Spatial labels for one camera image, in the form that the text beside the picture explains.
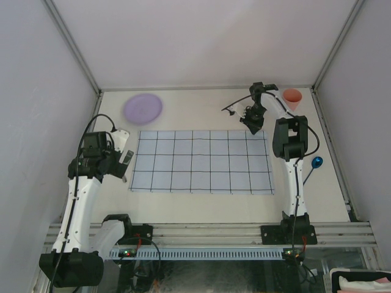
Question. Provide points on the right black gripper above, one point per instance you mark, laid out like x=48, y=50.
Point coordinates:
x=254, y=126

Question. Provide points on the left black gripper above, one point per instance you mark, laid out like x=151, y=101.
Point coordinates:
x=117, y=169

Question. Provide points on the blue checkered cloth placemat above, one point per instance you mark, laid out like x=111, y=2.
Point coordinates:
x=208, y=162

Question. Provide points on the pink plastic cup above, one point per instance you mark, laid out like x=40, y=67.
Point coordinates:
x=292, y=98

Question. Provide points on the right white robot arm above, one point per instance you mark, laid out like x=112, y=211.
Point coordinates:
x=289, y=144

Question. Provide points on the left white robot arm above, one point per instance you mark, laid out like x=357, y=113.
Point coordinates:
x=76, y=259

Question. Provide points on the purple plastic plate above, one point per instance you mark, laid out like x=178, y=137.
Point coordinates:
x=142, y=109

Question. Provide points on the blue metallic spoon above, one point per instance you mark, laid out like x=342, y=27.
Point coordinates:
x=315, y=164

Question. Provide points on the grey bin with cloths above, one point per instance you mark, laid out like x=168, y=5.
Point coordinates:
x=356, y=280

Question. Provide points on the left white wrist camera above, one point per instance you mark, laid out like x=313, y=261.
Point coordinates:
x=120, y=137

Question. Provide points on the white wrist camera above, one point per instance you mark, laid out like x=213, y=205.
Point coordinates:
x=238, y=109
x=120, y=137

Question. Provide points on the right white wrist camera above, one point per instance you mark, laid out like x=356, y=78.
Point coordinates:
x=238, y=109

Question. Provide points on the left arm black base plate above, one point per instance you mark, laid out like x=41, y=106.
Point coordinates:
x=136, y=233

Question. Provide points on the blue slotted cable duct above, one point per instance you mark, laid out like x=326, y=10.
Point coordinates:
x=197, y=254

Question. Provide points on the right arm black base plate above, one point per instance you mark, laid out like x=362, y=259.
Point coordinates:
x=275, y=235

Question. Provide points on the aluminium front frame rail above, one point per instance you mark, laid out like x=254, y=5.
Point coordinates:
x=339, y=234

